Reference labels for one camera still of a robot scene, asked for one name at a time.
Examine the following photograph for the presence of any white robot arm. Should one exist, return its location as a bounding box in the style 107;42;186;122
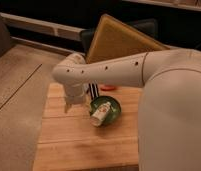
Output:
53;49;201;171

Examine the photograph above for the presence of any black striped utensil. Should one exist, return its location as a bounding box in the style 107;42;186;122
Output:
89;84;99;100

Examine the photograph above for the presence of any yellow cushion board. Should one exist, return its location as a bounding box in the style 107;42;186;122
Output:
87;14;168;63

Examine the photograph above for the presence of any white shelf rail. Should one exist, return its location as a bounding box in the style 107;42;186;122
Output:
0;12;83;41

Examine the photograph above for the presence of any green bowl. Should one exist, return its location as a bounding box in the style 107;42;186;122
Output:
89;96;121;127

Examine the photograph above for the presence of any dark sofa corner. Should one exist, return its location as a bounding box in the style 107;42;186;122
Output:
0;15;13;57

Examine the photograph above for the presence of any black chair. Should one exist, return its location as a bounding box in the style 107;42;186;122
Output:
80;19;158;53

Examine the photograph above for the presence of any red small object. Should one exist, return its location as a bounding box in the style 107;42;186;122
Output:
100;85;117;91

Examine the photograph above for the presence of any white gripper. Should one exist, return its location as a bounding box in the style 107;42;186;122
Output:
63;84;86;113

